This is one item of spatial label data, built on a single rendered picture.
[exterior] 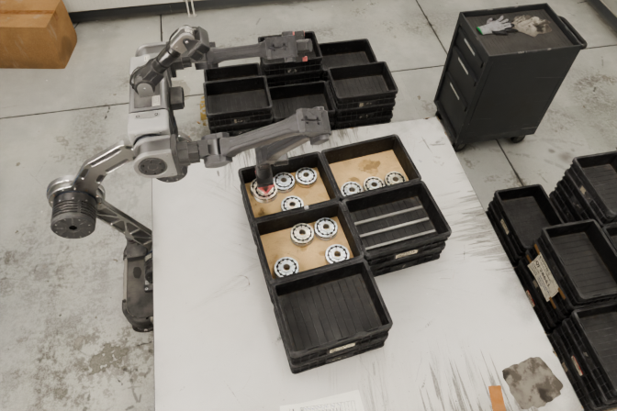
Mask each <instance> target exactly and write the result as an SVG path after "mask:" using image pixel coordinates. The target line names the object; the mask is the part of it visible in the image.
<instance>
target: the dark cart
mask: <svg viewBox="0 0 617 411"><path fill-rule="evenodd" d="M500 15H503V19H502V20H501V21H503V20H505V19H506V18H508V19H509V21H508V22H510V21H512V20H513V19H514V18H515V17H518V16H527V15H529V16H531V17H539V19H540V20H541V19H542V20H545V19H546V20H548V21H550V22H551V23H549V24H548V26H549V27H550V28H551V29H552V31H551V32H547V33H543V34H537V35H536V36H535V37H533V36H530V35H528V34H525V33H522V32H520V31H518V32H514V31H510V32H508V35H500V34H494V33H490V34H485V35H482V34H481V33H480V31H479V30H478V29H477V27H481V26H485V25H486V24H487V21H488V20H489V19H490V18H492V17H494V18H495V20H493V21H496V20H498V19H499V18H500ZM501 21H500V22H501ZM582 46H583V45H582V44H581V42H580V41H579V40H578V39H577V38H576V36H575V35H574V34H573V33H572V32H571V31H570V29H569V28H568V27H567V26H566V24H565V23H564V22H563V21H562V20H561V19H560V17H559V16H558V15H557V14H556V13H555V11H554V10H553V9H552V8H551V7H550V5H548V4H547V3H542V4H533V5H524V6H507V7H499V8H490V9H481V10H472V11H463V12H460V13H459V17H458V19H457V23H456V26H455V30H454V34H453V38H452V41H451V45H450V48H449V50H448V54H447V57H446V60H445V64H444V66H443V72H442V75H441V79H440V82H439V85H438V88H437V91H436V95H435V97H434V101H433V102H434V103H435V105H436V107H437V111H436V113H435V115H436V116H437V117H438V118H439V119H442V120H443V122H444V124H445V125H446V127H447V129H448V131H449V133H450V135H451V137H452V139H453V141H454V144H453V145H452V146H453V148H454V151H455V152H458V151H460V150H462V149H464V148H465V146H466V144H467V143H474V142H480V141H487V140H493V139H505V138H510V140H511V141H512V142H513V143H518V142H520V141H522V140H523V139H524V138H525V135H532V134H534V133H535V131H536V129H537V128H538V126H539V125H540V123H541V121H542V119H543V117H544V115H545V113H546V111H547V109H548V107H549V106H550V105H551V103H552V101H553V99H554V98H555V95H556V93H557V91H558V89H559V88H560V86H561V84H562V82H563V81H564V79H565V78H566V76H567V73H568V71H569V70H570V68H571V66H572V64H573V62H574V60H575V59H576V57H577V55H578V53H579V52H580V50H581V48H582Z"/></svg>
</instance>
